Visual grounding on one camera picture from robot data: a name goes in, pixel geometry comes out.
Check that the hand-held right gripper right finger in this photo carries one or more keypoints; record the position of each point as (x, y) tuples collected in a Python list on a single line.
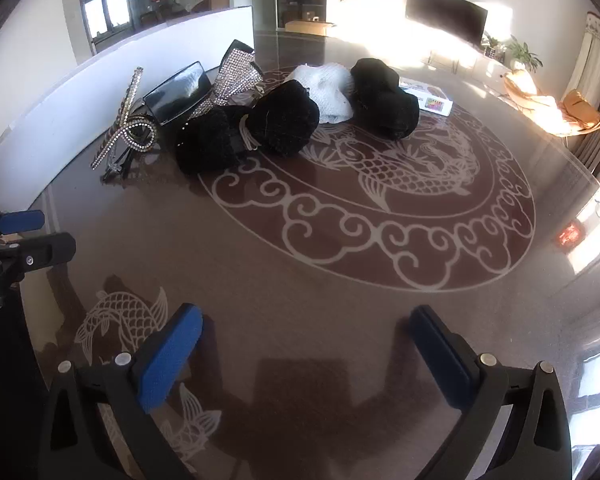
[(442, 355)]

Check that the black cloth bundle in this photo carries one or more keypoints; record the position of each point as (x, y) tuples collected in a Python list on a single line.
[(380, 100)]

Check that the black fuzzy cloth with tag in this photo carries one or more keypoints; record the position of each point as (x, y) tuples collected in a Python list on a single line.
[(280, 115)]

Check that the orange lounge chair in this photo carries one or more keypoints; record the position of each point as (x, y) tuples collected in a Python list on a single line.
[(580, 110)]

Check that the colourful printed box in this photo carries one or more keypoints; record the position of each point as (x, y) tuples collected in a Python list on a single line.
[(432, 102)]

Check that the rhinestone strip hair clip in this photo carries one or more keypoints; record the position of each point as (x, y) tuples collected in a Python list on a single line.
[(127, 105)]

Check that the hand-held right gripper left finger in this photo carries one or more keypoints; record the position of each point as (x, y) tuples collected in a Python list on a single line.
[(172, 350)]

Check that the white television console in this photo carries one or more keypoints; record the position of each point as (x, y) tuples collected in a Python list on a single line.
[(480, 64)]

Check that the large green potted plant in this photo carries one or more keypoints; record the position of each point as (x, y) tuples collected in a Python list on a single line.
[(522, 52)]

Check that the black hair clip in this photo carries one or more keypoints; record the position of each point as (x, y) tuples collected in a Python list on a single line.
[(116, 167)]

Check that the small green potted plant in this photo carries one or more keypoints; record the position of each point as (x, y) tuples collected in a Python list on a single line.
[(492, 44)]

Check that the black printed box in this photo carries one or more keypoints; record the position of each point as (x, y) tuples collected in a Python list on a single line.
[(180, 92)]

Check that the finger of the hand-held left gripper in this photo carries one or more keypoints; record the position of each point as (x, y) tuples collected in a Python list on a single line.
[(22, 220), (47, 249)]

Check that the white foam board partition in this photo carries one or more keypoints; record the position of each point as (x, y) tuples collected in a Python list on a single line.
[(55, 110)]

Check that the white standing air conditioner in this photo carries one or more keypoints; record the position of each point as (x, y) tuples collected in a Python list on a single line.
[(596, 60)]

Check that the white mesh cloth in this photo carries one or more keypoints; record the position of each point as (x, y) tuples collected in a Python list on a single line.
[(325, 91)]

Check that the cardboard box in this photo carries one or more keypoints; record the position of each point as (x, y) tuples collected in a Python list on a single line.
[(310, 26)]

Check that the black flat television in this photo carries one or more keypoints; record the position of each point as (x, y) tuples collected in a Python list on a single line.
[(445, 12)]

